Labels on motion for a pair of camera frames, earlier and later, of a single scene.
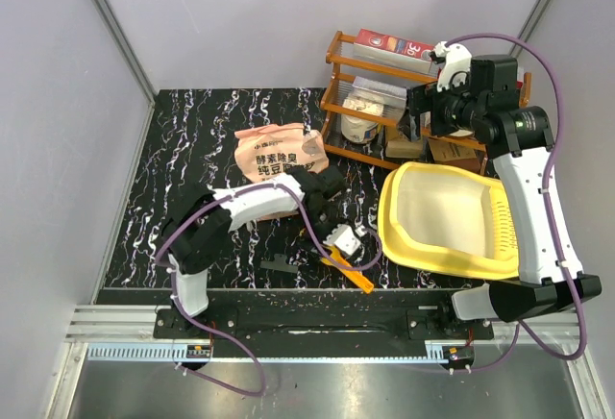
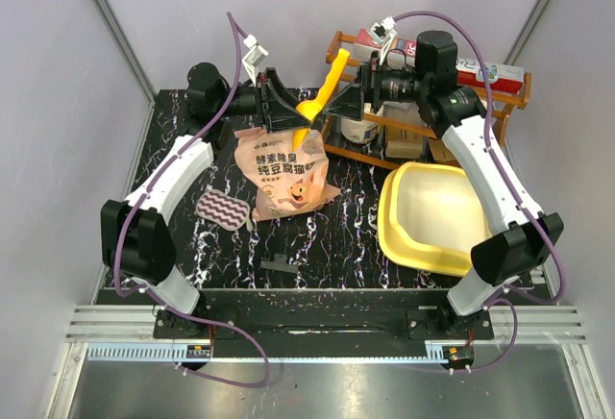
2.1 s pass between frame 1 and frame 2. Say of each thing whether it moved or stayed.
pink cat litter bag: stayed
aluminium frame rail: stayed
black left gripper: moved
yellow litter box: stayed
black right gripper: moved
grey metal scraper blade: stayed
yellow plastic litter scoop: moved
